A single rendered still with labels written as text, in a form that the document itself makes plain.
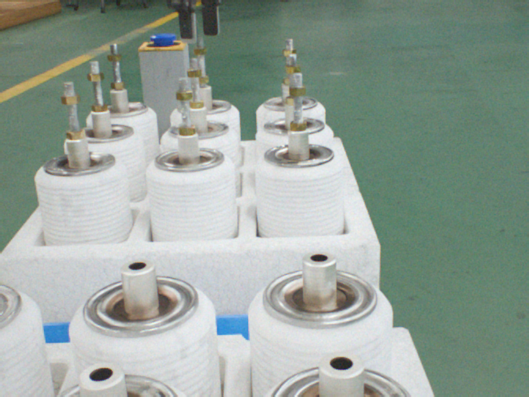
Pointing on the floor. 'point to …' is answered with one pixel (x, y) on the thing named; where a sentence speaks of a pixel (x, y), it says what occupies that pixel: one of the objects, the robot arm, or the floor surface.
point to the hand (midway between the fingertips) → (200, 28)
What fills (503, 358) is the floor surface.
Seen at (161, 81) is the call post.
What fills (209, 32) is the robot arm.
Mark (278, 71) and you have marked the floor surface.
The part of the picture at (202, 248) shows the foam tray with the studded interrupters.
